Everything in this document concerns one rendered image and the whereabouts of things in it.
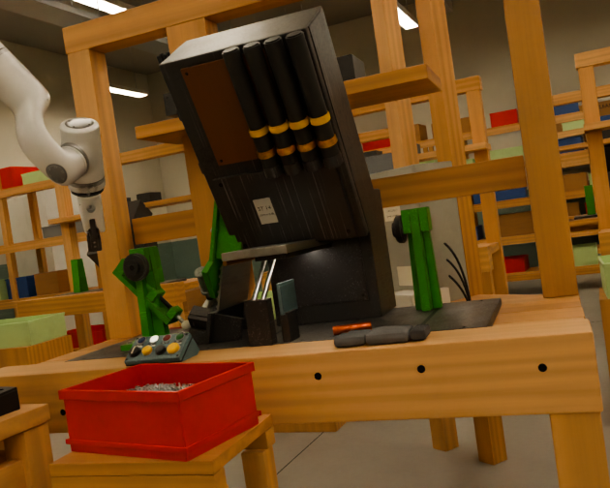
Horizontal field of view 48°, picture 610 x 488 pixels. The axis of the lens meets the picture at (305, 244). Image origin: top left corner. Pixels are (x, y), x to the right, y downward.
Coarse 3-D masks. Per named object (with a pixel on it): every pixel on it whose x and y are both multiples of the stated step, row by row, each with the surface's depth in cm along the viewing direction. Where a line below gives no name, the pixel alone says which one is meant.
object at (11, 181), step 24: (0, 168) 725; (24, 168) 736; (0, 192) 719; (24, 192) 706; (0, 216) 727; (48, 240) 699; (96, 264) 682; (0, 288) 744; (24, 288) 725; (48, 288) 719; (96, 288) 709; (72, 336) 708; (96, 336) 694
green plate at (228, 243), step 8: (216, 208) 174; (216, 216) 174; (216, 224) 174; (224, 224) 175; (216, 232) 175; (224, 232) 175; (216, 240) 175; (224, 240) 175; (232, 240) 174; (216, 248) 176; (224, 248) 175; (232, 248) 174; (240, 248) 174; (216, 256) 176; (216, 264) 177
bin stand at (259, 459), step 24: (264, 432) 135; (72, 456) 128; (96, 456) 126; (120, 456) 124; (216, 456) 116; (264, 456) 134; (72, 480) 124; (96, 480) 122; (120, 480) 120; (144, 480) 119; (168, 480) 117; (192, 480) 115; (216, 480) 114; (264, 480) 134
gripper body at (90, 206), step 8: (72, 192) 158; (96, 192) 159; (80, 200) 157; (88, 200) 157; (96, 200) 158; (80, 208) 158; (88, 208) 159; (96, 208) 158; (80, 216) 161; (88, 216) 159; (96, 216) 159; (88, 224) 160; (96, 224) 160; (104, 224) 161; (88, 232) 161
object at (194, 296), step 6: (198, 288) 1092; (186, 294) 1041; (192, 294) 1056; (198, 294) 1074; (192, 300) 1054; (198, 300) 1072; (204, 300) 1088; (186, 306) 1041; (192, 306) 1052; (186, 312) 1040; (186, 318) 1040
